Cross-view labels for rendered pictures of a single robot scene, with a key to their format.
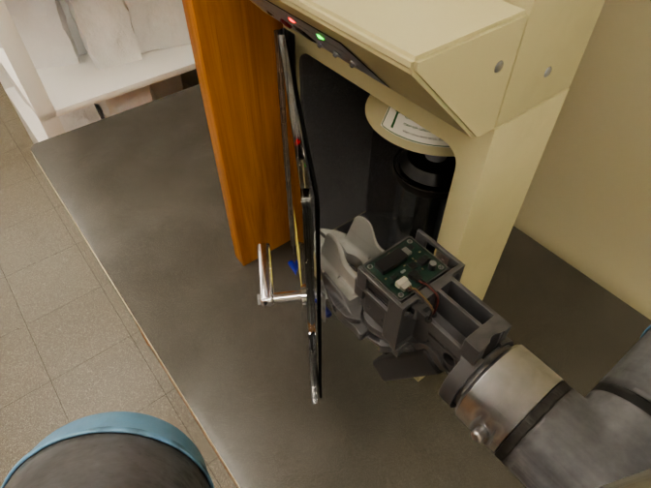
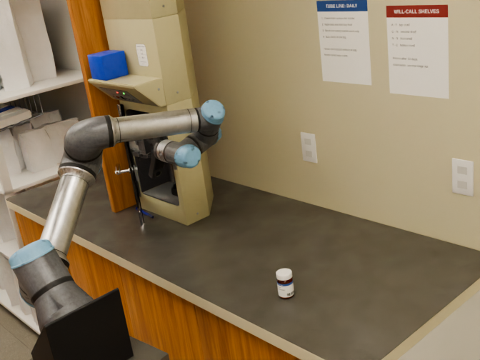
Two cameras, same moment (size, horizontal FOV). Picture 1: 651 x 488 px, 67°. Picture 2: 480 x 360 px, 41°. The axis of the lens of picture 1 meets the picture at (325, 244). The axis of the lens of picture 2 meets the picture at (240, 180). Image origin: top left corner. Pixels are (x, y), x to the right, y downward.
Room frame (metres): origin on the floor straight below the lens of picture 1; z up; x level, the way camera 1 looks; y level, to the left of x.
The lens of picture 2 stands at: (-1.86, -0.30, 1.93)
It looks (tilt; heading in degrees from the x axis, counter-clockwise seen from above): 21 degrees down; 358
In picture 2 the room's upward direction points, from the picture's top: 8 degrees counter-clockwise
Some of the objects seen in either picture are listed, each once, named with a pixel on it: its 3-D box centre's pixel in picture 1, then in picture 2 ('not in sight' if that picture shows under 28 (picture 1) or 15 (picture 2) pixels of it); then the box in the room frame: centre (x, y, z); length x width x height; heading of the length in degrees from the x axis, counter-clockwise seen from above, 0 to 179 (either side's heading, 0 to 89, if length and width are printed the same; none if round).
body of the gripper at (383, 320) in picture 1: (427, 319); (153, 145); (0.23, -0.09, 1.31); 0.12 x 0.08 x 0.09; 38
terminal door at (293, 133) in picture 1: (298, 232); (130, 163); (0.44, 0.03, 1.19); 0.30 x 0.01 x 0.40; 7
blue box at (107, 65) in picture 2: not in sight; (108, 64); (0.51, 0.05, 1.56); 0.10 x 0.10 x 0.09; 38
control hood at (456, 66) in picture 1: (325, 24); (126, 92); (0.44, 0.00, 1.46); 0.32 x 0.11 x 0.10; 38
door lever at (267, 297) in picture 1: (279, 273); (122, 168); (0.36, 0.05, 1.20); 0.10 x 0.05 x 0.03; 7
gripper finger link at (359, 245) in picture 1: (358, 239); not in sight; (0.32, -0.03, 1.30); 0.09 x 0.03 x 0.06; 38
